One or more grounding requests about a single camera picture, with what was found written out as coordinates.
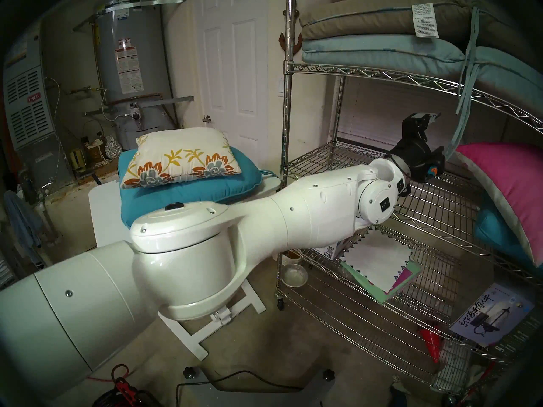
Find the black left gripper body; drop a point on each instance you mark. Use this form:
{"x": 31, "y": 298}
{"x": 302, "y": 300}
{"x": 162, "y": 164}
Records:
{"x": 420, "y": 160}

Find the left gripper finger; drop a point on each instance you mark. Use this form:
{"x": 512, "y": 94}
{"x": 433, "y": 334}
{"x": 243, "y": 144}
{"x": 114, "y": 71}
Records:
{"x": 415, "y": 124}
{"x": 438, "y": 151}

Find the pink white ombre cushion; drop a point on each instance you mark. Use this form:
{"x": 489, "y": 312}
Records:
{"x": 509, "y": 185}

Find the cream floral print cushion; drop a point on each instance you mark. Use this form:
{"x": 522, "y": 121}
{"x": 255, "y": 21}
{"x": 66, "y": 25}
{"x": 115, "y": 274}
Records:
{"x": 182, "y": 151}

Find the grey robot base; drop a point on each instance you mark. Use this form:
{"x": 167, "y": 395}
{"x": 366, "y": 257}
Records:
{"x": 254, "y": 395}

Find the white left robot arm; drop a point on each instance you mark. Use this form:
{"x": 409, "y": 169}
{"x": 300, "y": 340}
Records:
{"x": 203, "y": 257}

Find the light blue bench cushion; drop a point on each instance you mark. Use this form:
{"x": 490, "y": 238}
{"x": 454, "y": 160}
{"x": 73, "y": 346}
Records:
{"x": 373, "y": 48}

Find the teal tufted cushion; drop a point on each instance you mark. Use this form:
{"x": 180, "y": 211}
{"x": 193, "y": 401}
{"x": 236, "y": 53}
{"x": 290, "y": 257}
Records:
{"x": 492, "y": 232}

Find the olive brown bench cushion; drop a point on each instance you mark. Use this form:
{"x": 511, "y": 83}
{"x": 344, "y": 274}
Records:
{"x": 360, "y": 16}

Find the teal flat seat cushion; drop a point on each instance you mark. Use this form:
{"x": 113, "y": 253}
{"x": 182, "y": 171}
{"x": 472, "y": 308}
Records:
{"x": 191, "y": 194}

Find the white zigzag edged sheet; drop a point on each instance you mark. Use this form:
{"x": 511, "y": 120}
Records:
{"x": 377, "y": 257}

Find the pink foam sheet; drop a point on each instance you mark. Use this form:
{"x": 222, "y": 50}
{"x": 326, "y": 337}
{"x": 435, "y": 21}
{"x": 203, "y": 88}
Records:
{"x": 403, "y": 277}

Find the utility pump cardboard box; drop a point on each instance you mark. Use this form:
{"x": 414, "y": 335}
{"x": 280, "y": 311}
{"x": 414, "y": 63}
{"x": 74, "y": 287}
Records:
{"x": 335, "y": 250}

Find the green foam sheet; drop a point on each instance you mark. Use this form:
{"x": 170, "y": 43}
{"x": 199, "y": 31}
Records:
{"x": 369, "y": 289}

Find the white ceramic pet bowl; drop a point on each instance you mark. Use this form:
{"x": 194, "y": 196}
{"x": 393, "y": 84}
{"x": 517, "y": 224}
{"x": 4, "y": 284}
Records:
{"x": 292, "y": 255}

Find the LED lamp product box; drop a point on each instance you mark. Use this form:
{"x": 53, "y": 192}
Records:
{"x": 492, "y": 313}

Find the metal pet bowl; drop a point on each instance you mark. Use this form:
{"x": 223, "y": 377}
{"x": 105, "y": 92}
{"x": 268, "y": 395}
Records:
{"x": 295, "y": 277}

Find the red plastic cone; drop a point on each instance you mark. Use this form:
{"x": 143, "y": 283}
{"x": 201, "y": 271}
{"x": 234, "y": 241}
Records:
{"x": 430, "y": 342}

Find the white panel door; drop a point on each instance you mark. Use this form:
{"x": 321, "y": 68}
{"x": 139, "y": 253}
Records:
{"x": 233, "y": 58}

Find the blue white floor object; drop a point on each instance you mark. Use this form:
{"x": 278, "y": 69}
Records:
{"x": 398, "y": 393}

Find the grey water heater tank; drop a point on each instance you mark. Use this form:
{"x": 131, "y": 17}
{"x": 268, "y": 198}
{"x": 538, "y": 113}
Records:
{"x": 131, "y": 54}

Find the crumpled foil ball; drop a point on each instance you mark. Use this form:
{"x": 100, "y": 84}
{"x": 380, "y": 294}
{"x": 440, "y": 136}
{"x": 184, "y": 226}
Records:
{"x": 113, "y": 147}

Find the white rolling overbed table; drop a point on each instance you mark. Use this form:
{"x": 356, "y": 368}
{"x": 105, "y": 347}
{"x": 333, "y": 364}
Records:
{"x": 104, "y": 219}

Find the grey furnace unit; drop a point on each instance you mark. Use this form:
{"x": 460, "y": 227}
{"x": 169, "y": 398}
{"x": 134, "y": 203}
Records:
{"x": 29, "y": 113}

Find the blue hanging cloth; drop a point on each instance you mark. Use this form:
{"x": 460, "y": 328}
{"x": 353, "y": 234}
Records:
{"x": 23, "y": 219}

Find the grey metal ladder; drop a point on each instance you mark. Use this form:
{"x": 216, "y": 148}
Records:
{"x": 10, "y": 266}

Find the white light switch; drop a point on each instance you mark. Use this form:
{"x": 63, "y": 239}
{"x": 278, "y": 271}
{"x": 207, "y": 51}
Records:
{"x": 280, "y": 86}

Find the brown anchor wall decoration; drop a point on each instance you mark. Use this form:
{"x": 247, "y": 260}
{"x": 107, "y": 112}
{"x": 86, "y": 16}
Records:
{"x": 297, "y": 45}

